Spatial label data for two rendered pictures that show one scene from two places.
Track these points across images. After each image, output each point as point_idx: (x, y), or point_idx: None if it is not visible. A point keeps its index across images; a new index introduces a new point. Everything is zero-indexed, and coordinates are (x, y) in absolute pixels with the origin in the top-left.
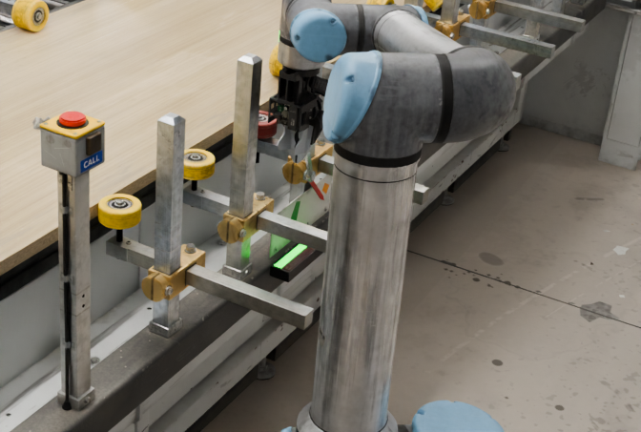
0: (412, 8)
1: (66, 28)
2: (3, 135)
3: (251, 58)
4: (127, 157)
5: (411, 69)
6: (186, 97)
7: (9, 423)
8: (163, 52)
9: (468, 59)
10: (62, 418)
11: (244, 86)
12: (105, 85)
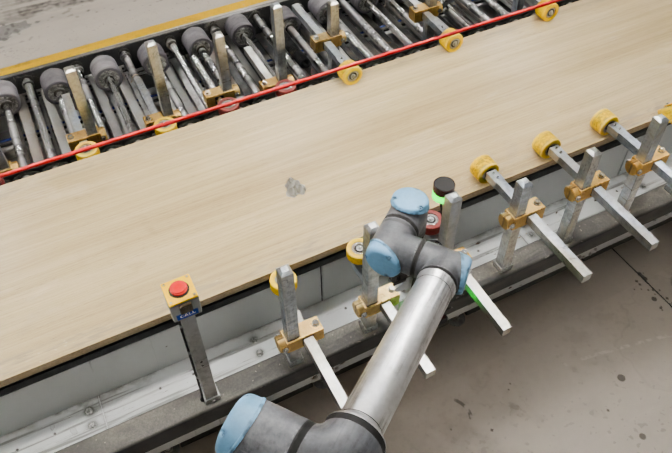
0: (460, 262)
1: (372, 84)
2: (264, 187)
3: (370, 229)
4: (319, 232)
5: (265, 445)
6: (398, 181)
7: (189, 381)
8: (416, 127)
9: (316, 451)
10: (195, 406)
11: (366, 242)
12: (356, 153)
